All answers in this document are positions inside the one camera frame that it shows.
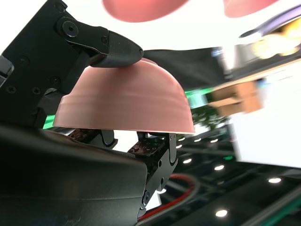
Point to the brown cardboard box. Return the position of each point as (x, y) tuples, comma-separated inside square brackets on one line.
[(237, 99)]

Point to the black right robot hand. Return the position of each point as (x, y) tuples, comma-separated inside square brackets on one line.
[(58, 188)]

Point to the pink plastic bowl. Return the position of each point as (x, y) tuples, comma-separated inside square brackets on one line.
[(122, 99), (141, 9), (247, 7)]

